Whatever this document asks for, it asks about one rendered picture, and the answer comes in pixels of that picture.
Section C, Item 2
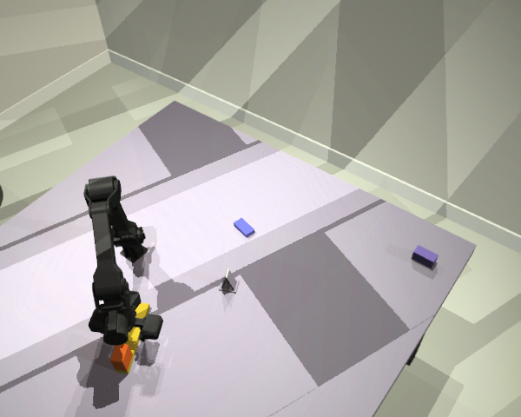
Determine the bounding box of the blue rectangular block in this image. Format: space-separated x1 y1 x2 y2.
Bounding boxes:
234 218 254 238

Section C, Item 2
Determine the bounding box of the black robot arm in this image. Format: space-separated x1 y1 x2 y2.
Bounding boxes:
83 175 148 346

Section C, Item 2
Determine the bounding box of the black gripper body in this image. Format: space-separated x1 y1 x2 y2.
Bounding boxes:
89 302 163 341

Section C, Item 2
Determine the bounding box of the purple rectangular block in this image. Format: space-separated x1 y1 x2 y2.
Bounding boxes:
412 245 439 268

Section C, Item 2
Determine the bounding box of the yellow bar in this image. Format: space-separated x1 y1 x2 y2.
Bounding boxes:
111 303 150 374

